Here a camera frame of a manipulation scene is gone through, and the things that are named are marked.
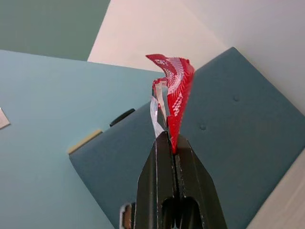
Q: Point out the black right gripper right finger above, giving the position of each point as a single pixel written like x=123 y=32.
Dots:
x=197 y=181

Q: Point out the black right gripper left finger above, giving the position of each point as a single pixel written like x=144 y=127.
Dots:
x=152 y=181

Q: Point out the red white snack wrapper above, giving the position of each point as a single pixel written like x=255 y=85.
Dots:
x=178 y=95

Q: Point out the blue upholstered headboard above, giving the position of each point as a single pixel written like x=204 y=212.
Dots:
x=238 y=131

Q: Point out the black oval object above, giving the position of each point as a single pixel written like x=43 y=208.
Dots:
x=122 y=117

